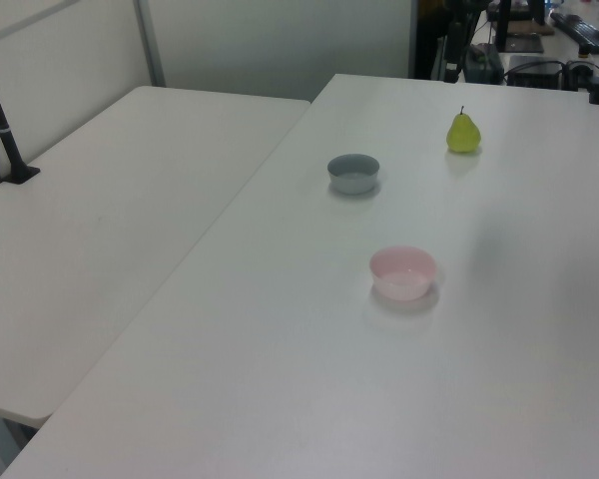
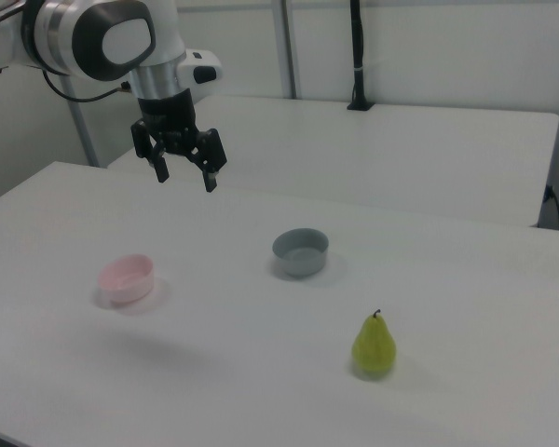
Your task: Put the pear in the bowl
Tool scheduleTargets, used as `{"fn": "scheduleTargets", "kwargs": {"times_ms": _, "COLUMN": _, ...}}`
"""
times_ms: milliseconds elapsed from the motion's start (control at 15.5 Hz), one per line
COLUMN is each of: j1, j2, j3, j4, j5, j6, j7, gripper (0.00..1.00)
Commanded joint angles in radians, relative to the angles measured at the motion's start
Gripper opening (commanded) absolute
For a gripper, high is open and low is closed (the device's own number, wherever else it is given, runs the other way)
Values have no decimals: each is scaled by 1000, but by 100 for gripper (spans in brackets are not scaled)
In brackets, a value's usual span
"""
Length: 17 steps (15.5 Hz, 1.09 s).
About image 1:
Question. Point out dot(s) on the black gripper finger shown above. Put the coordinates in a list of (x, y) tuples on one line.
[(470, 37), (453, 50)]

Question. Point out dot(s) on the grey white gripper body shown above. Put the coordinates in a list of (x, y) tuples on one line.
[(460, 10)]

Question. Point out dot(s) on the green yellow pear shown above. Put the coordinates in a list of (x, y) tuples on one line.
[(463, 134)]

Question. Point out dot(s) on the grey plastic bowl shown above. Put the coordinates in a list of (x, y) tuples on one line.
[(353, 174)]

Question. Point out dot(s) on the pink plastic bowl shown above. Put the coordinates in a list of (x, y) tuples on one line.
[(403, 274)]

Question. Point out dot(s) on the green black tool case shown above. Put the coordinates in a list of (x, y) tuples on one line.
[(485, 64)]

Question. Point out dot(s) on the black flat board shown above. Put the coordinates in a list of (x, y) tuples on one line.
[(523, 44)]

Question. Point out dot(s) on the brown flat board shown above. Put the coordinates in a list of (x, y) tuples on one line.
[(529, 25)]

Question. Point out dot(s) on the black equipment box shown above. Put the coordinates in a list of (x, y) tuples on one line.
[(535, 74)]

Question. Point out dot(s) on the black keyboard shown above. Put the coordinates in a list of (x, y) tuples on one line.
[(580, 29)]

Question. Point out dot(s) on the grey metal partition post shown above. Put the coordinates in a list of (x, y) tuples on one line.
[(150, 42)]

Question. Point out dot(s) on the black camera stand pole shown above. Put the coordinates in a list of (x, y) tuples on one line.
[(2, 130)]

